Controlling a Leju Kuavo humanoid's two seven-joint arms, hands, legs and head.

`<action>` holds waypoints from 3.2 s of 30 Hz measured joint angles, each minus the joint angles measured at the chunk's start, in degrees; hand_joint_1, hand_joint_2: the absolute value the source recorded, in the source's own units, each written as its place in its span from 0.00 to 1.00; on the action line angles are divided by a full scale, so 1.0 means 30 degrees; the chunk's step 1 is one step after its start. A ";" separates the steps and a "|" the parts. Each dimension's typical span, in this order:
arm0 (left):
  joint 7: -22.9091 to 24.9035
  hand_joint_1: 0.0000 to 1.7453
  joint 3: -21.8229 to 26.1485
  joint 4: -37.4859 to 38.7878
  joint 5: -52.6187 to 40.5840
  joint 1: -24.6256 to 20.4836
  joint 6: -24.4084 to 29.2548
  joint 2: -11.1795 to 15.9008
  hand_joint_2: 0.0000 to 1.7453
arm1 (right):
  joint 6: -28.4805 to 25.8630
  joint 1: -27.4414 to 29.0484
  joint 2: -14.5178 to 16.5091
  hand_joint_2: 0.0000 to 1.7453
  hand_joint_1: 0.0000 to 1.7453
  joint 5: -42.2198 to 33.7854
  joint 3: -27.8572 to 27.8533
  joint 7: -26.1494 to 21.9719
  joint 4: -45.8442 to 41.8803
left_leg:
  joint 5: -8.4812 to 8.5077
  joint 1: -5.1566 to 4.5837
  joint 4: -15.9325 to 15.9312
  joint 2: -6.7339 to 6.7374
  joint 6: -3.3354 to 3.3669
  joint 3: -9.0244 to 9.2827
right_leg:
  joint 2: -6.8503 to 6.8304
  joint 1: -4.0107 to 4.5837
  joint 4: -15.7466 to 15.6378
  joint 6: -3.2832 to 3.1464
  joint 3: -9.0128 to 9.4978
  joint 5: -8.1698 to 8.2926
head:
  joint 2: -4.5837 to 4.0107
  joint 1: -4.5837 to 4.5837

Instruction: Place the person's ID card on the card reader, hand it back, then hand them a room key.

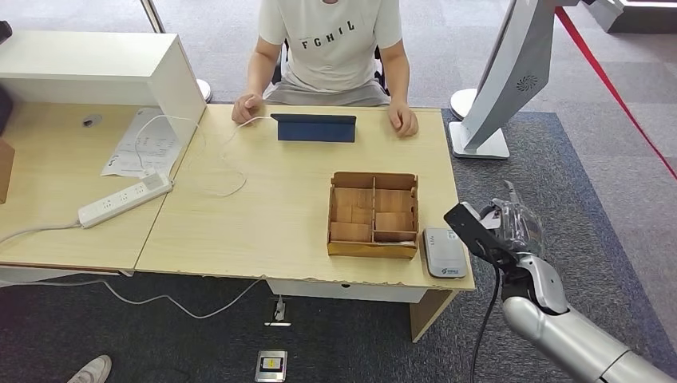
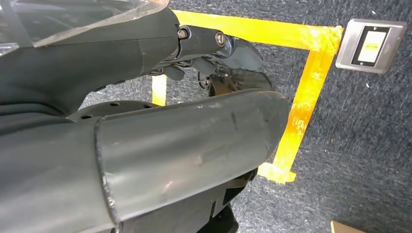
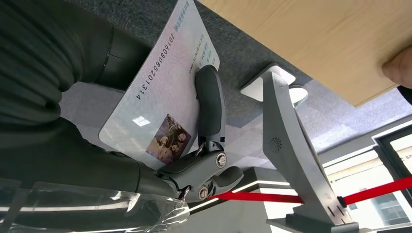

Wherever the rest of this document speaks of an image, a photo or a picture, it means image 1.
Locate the red barrier tape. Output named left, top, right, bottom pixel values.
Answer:
left=554, top=6, right=677, bottom=182

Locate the small wooden side desk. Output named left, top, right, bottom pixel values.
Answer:
left=0, top=101, right=176, bottom=289

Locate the person's right hand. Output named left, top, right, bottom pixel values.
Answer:
left=232, top=92, right=264, bottom=124

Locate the person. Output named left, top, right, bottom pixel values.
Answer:
left=232, top=0, right=420, bottom=139

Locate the white round floor base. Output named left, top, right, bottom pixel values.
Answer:
left=449, top=88, right=479, bottom=121

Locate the floor plug outlet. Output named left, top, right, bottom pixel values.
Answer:
left=263, top=297, right=292, bottom=328

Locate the metal stanchion pole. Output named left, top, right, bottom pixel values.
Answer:
left=139, top=0, right=167, bottom=35

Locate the brown cardboard box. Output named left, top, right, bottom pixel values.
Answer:
left=0, top=138, right=16, bottom=206

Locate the thin white charging cable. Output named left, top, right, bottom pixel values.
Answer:
left=133, top=114, right=277, bottom=198

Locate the person's left hand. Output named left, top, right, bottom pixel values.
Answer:
left=386, top=101, right=419, bottom=139

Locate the dark grey floor rug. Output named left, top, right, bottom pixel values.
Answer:
left=0, top=109, right=677, bottom=383

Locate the wooden compartment box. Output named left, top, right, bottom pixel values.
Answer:
left=326, top=172, right=420, bottom=260

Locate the metal floor socket box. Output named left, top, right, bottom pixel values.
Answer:
left=254, top=350, right=288, bottom=383

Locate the wooden room key card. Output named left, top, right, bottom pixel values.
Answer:
left=334, top=188, right=373, bottom=209
left=330, top=222, right=372, bottom=243
left=374, top=211, right=414, bottom=232
left=334, top=207, right=373, bottom=225
left=375, top=190, right=414, bottom=214

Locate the large wooden desk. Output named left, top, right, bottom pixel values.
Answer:
left=134, top=104, right=476, bottom=345

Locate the grey card reader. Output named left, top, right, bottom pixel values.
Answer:
left=421, top=227, right=469, bottom=279

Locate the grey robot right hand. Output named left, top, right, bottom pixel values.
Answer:
left=478, top=180, right=546, bottom=259

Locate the white floor platform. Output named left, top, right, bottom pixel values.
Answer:
left=581, top=0, right=677, bottom=36

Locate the blue tablet with case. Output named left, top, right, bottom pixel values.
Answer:
left=270, top=113, right=357, bottom=144

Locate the white power strip cord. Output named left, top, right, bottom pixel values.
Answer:
left=0, top=222, right=83, bottom=245

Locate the white desk partition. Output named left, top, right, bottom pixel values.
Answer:
left=0, top=30, right=208, bottom=178

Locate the white power strip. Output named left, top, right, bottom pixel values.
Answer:
left=77, top=173, right=174, bottom=229

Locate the large black object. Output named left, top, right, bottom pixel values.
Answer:
left=0, top=85, right=15, bottom=136

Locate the silver kiosk stand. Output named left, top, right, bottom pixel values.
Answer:
left=448, top=0, right=583, bottom=160

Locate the white shoe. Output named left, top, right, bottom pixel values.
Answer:
left=67, top=355, right=113, bottom=383

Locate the printed paper sheet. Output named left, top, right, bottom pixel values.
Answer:
left=100, top=108, right=184, bottom=180

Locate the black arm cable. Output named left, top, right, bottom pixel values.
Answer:
left=469, top=240, right=502, bottom=383

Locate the white floor cable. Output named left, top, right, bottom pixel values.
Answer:
left=0, top=278, right=266, bottom=321

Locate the black office chair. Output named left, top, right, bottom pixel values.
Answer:
left=271, top=38, right=393, bottom=97

